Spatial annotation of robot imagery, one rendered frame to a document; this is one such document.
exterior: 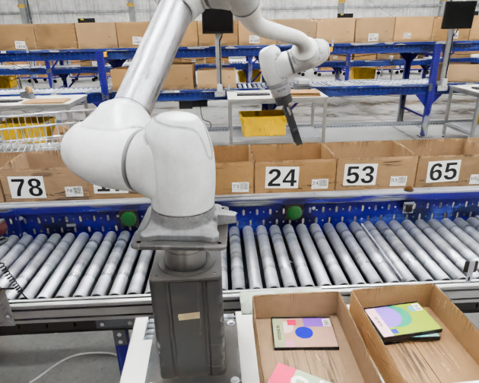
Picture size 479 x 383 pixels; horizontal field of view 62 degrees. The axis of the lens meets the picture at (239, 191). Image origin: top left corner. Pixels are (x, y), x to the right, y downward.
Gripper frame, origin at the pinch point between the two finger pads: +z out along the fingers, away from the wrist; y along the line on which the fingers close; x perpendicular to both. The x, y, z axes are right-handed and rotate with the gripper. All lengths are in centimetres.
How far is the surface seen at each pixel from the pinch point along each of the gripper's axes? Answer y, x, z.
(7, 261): 30, -132, -3
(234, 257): 35, -43, 29
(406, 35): -452, 245, 54
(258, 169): 0.4, -21.7, 8.1
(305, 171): 0.5, -1.2, 17.5
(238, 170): 0.3, -30.6, 5.3
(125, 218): 8, -88, 5
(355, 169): 0.6, 21.6, 25.4
